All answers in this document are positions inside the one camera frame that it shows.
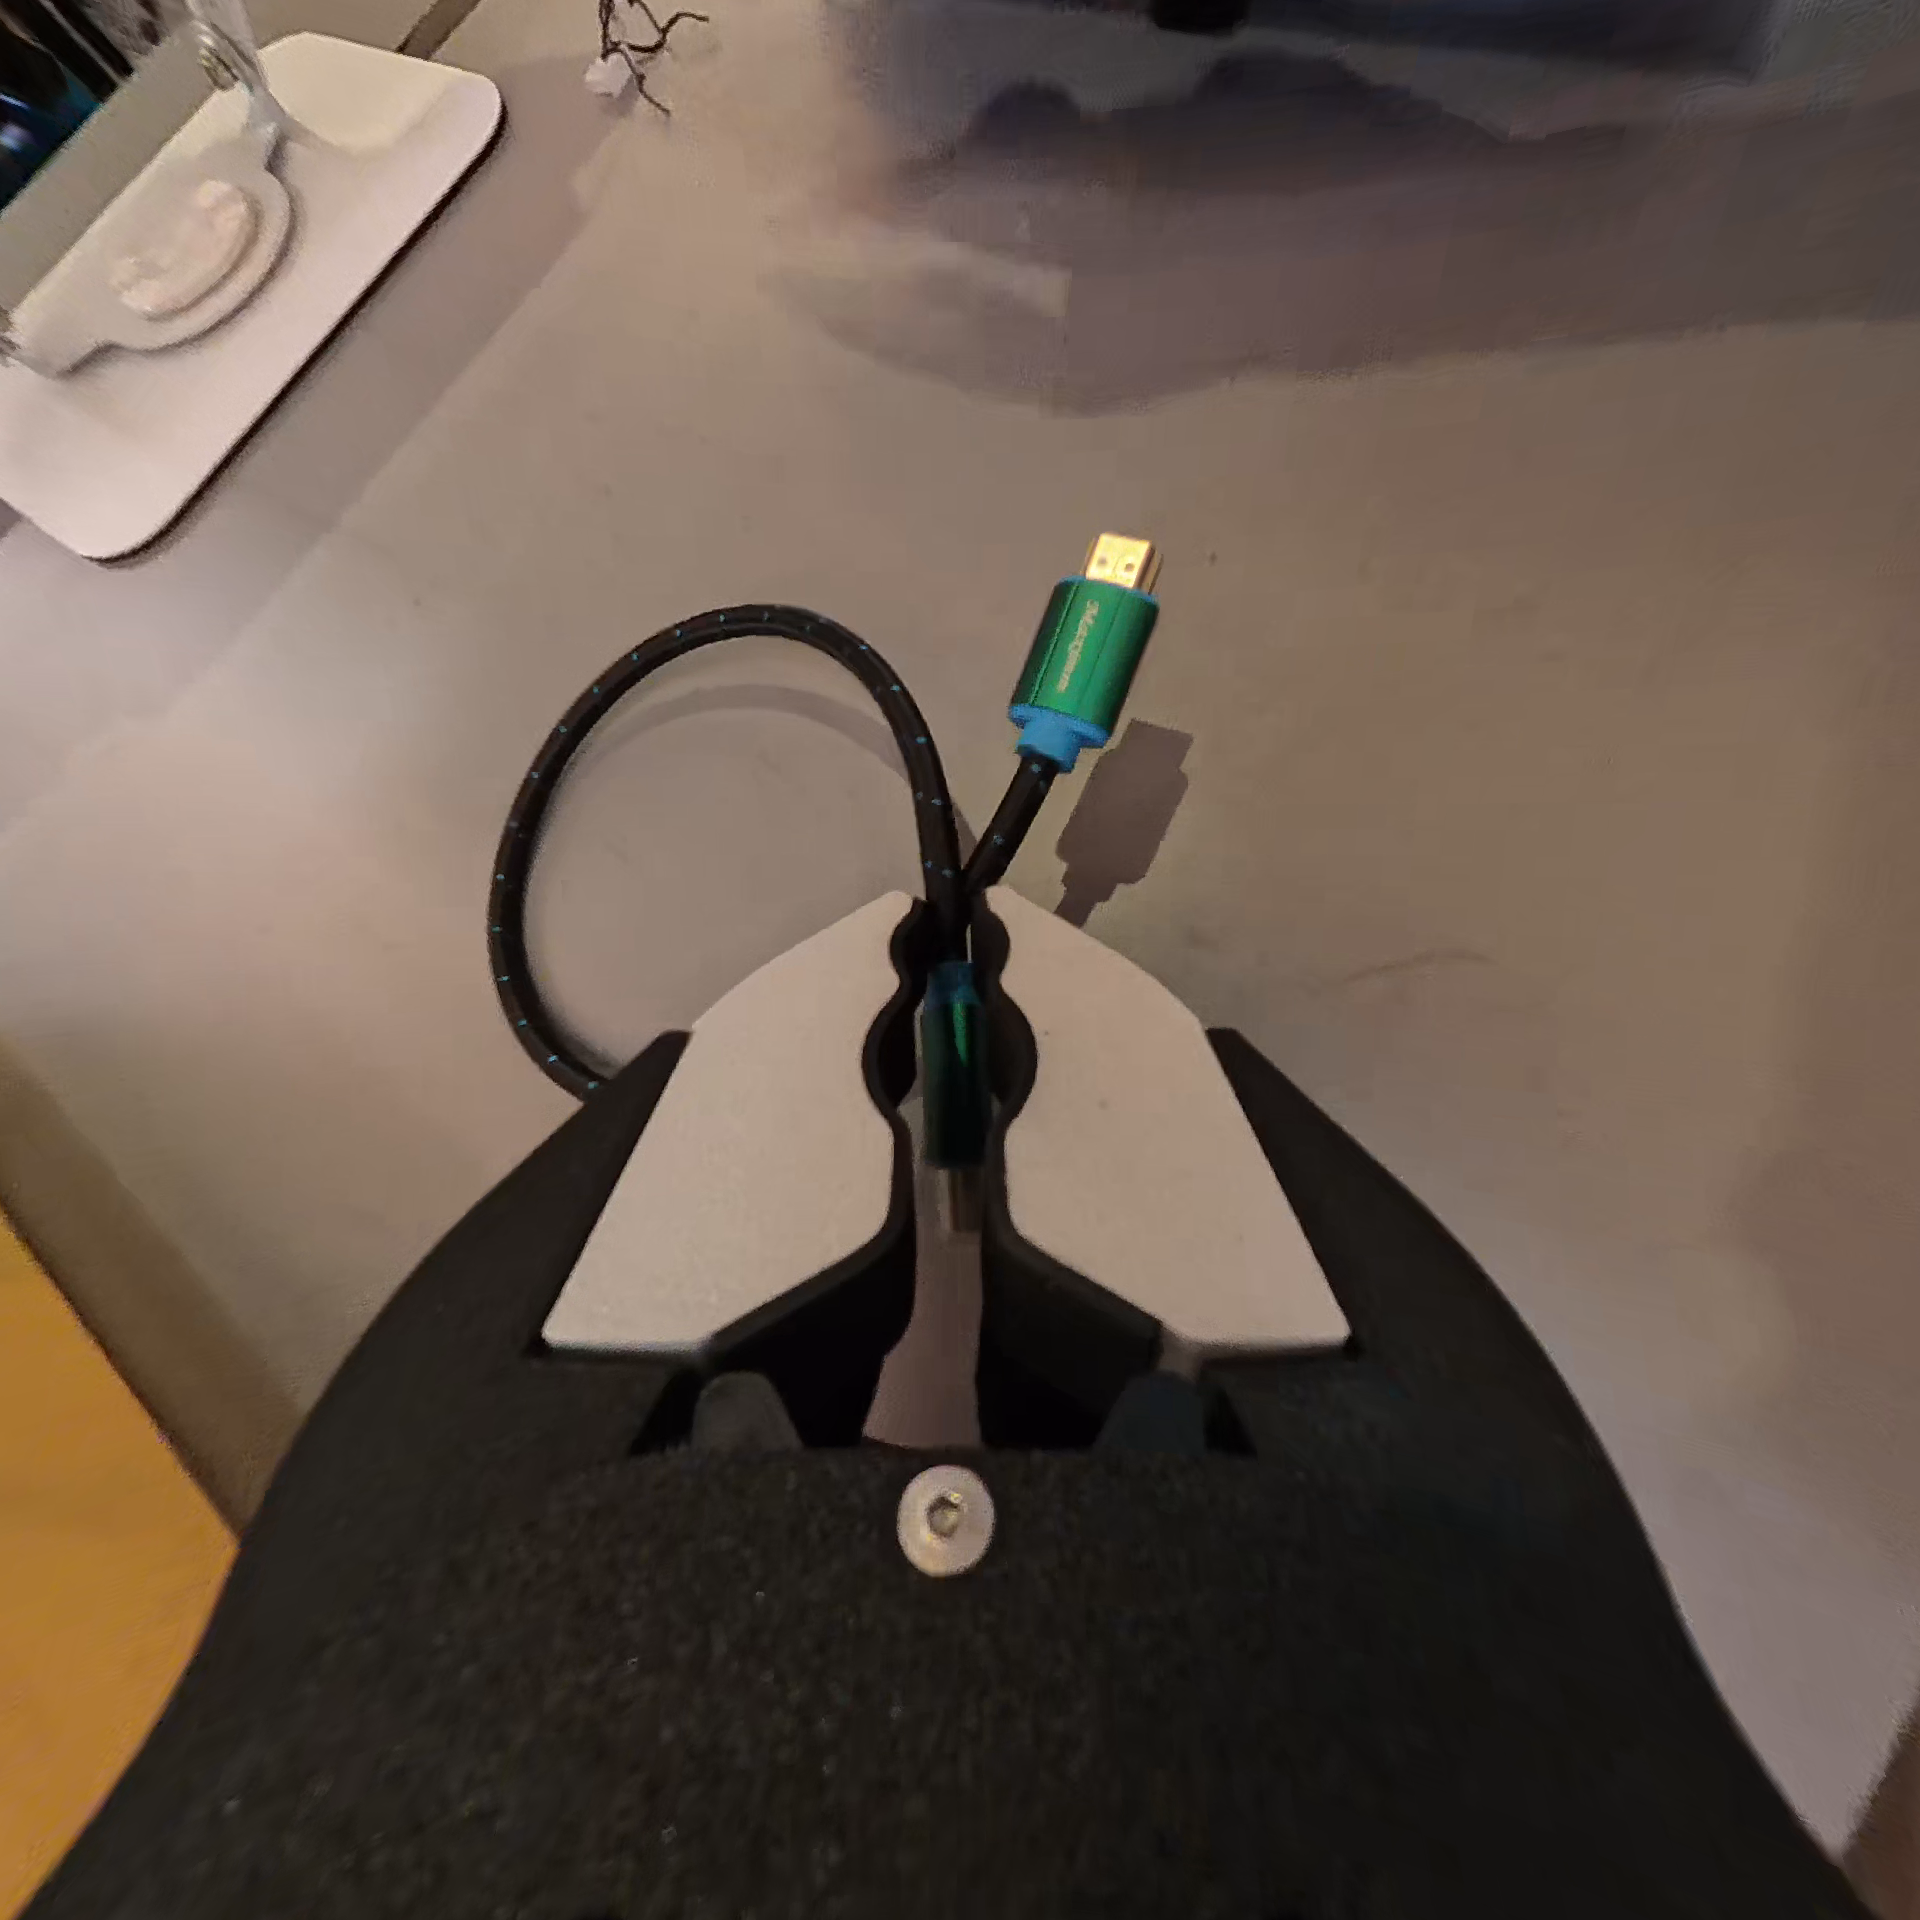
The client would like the small black wire tangle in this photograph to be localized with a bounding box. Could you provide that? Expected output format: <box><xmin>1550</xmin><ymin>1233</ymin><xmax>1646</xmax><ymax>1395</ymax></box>
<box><xmin>589</xmin><ymin>0</ymin><xmax>710</xmax><ymax>121</ymax></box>

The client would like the black braided green-plug video cable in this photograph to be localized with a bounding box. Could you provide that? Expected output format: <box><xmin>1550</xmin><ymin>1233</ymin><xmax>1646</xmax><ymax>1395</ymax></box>
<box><xmin>487</xmin><ymin>529</ymin><xmax>1168</xmax><ymax>1204</ymax></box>

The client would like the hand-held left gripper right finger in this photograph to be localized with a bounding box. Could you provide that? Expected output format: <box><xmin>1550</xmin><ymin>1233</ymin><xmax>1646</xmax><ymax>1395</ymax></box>
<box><xmin>969</xmin><ymin>886</ymin><xmax>1356</xmax><ymax>1377</ymax></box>

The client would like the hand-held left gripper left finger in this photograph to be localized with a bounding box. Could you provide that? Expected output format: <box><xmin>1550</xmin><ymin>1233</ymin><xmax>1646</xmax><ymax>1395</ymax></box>
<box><xmin>537</xmin><ymin>889</ymin><xmax>923</xmax><ymax>1362</ymax></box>

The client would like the white monitor stand base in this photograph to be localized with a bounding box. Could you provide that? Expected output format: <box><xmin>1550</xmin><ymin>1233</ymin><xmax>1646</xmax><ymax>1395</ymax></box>
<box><xmin>0</xmin><ymin>0</ymin><xmax>508</xmax><ymax>568</ymax></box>

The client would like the computer monitor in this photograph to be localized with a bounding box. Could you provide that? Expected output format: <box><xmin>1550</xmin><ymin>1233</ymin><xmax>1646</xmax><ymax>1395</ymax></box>
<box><xmin>0</xmin><ymin>0</ymin><xmax>160</xmax><ymax>214</ymax></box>

